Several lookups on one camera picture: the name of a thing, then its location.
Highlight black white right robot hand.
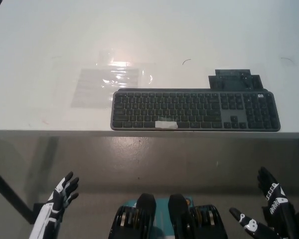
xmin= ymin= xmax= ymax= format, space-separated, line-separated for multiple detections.
xmin=229 ymin=166 xmax=295 ymax=239

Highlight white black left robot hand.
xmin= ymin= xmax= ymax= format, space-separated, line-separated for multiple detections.
xmin=29 ymin=171 xmax=80 ymax=239

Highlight dark grey wireless keyboard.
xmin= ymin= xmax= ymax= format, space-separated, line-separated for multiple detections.
xmin=110 ymin=88 xmax=282 ymax=132

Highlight black ribbed robot body block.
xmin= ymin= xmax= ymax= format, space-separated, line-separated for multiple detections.
xmin=168 ymin=194 xmax=228 ymax=239
xmin=109 ymin=193 xmax=158 ymax=239

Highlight black robot legs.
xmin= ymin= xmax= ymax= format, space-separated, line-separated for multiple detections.
xmin=119 ymin=198 xmax=194 ymax=239

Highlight black floor foot plate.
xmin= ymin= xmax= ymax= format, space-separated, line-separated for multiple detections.
xmin=33 ymin=203 xmax=46 ymax=220

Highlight black table leg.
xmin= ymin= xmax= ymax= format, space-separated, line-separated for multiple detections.
xmin=0 ymin=163 xmax=35 ymax=225

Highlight black stepped flat patch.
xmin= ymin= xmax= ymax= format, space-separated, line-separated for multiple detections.
xmin=208 ymin=69 xmax=269 ymax=91

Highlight white tape strip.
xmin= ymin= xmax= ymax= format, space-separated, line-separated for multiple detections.
xmin=155 ymin=121 xmax=178 ymax=130

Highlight clear plastic sleeve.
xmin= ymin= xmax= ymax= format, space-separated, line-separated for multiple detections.
xmin=71 ymin=50 xmax=157 ymax=109

